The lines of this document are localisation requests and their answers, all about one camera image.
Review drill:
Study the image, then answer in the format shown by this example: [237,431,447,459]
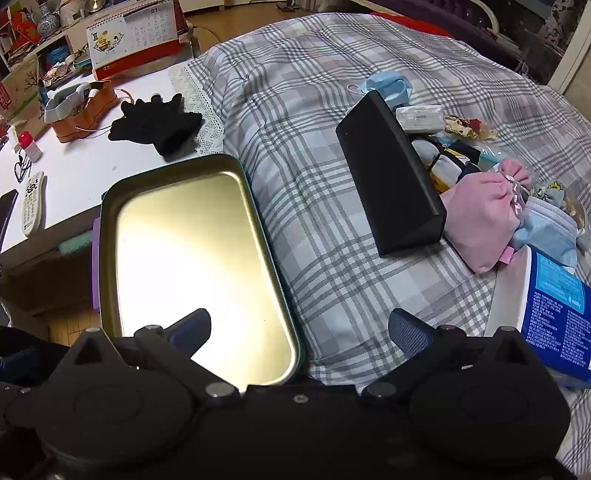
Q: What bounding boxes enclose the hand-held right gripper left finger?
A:
[67,308,241,403]

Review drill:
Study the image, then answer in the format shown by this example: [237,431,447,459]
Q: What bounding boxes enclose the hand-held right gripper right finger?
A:
[362,308,536,403]

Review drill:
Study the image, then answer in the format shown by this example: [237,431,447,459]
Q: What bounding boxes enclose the gold metal tin tray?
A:
[98,154,304,387]

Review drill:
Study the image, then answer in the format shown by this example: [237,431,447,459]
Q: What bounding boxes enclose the pink drawstring pouch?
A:
[438,159,533,276]

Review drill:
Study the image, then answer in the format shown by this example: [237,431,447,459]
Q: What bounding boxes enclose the blue face mask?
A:
[510,198,583,269]
[347,71,413,110]

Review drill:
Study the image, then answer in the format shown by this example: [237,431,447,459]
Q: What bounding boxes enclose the green sponge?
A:
[57,230,96,255]

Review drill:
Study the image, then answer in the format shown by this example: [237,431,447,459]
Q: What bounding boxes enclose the black phone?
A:
[0,189,19,252]

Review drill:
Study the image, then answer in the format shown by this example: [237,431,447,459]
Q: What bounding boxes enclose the white remote control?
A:
[20,171,46,239]

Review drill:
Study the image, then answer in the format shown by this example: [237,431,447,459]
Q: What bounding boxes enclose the blue tissue box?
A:
[484,246,591,389]

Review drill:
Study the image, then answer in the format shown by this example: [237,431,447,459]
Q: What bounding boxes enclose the black rectangular box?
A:
[335,90,448,258]

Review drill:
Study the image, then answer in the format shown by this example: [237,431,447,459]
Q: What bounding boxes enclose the white and yellow rolled sock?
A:
[429,154,468,191]

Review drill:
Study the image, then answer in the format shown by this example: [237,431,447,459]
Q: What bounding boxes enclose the black eyeglasses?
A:
[13,154,34,184]

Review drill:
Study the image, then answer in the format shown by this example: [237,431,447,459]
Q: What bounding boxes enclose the white bottle with red cap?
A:
[17,131,44,162]

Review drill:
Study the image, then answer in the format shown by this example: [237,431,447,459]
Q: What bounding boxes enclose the black knit gloves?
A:
[108,93,204,158]

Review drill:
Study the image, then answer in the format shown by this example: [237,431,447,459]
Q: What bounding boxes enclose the white lace cloth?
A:
[170,64,225,156]

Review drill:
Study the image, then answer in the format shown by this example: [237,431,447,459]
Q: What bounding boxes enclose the white tissue packet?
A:
[395,104,445,135]

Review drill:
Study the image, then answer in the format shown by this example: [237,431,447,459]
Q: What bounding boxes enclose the grey plaid quilt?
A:
[187,11,591,464]

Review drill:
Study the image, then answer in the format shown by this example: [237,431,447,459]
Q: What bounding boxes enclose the orange leather tray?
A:
[44,80,119,143]

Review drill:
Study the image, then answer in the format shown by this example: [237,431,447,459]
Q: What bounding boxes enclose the brown cardboard box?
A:
[0,59,43,123]

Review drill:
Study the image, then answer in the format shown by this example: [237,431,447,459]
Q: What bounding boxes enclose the desk calendar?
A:
[86,0,182,82]

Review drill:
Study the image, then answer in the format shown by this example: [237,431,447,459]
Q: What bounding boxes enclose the blue and white vase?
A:
[36,2,61,38]

